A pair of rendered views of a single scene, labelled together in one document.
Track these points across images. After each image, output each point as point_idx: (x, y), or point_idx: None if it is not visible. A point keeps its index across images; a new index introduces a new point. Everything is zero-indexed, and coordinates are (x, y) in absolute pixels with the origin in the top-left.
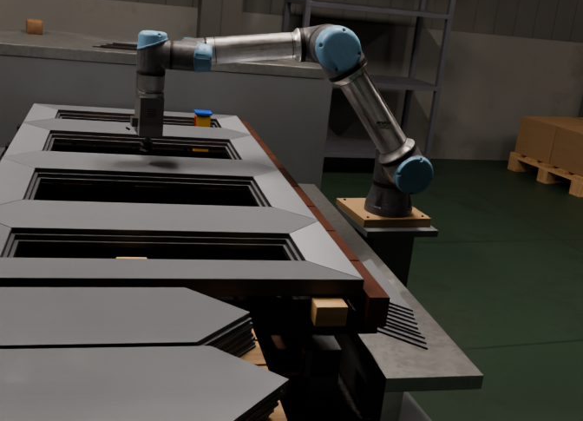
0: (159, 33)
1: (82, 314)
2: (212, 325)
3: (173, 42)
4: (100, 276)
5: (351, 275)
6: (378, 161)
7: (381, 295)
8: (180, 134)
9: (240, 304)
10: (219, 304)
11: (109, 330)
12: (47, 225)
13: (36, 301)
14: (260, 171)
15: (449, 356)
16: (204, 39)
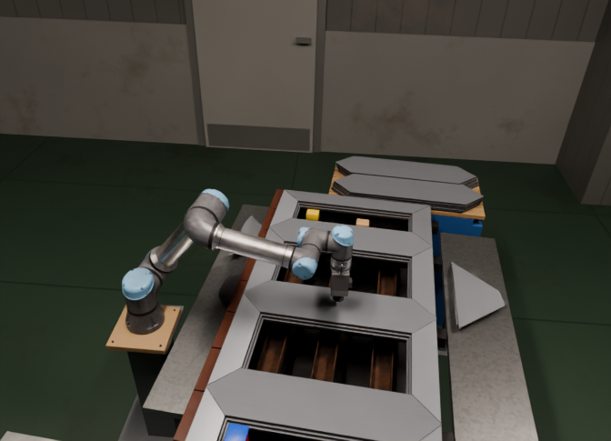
0: (339, 225)
1: (383, 185)
2: (346, 177)
3: (328, 231)
4: (376, 200)
5: (286, 191)
6: (156, 288)
7: (279, 190)
8: (284, 385)
9: (324, 211)
10: (342, 184)
11: (375, 179)
12: (397, 232)
13: (396, 191)
14: (260, 288)
15: (245, 212)
16: (295, 247)
